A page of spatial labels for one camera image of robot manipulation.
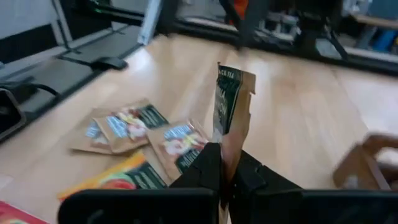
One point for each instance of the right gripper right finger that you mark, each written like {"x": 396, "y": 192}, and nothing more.
{"x": 311, "y": 208}

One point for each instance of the wooden three-compartment tray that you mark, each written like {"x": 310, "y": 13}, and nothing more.
{"x": 357, "y": 168}

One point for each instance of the black aluminium table frame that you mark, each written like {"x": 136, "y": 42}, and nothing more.
{"x": 311, "y": 56}

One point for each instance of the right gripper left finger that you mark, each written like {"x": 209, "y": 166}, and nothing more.
{"x": 140, "y": 208}

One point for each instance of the red strawberry tea bag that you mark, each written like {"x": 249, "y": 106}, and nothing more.
{"x": 15, "y": 214}

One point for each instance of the orange mango tea bag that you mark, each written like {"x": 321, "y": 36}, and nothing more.
{"x": 124, "y": 182}

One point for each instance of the beige vanilla cinnamon tea bag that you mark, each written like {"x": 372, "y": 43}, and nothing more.
{"x": 239, "y": 124}
{"x": 130, "y": 127}
{"x": 177, "y": 146}
{"x": 90, "y": 140}

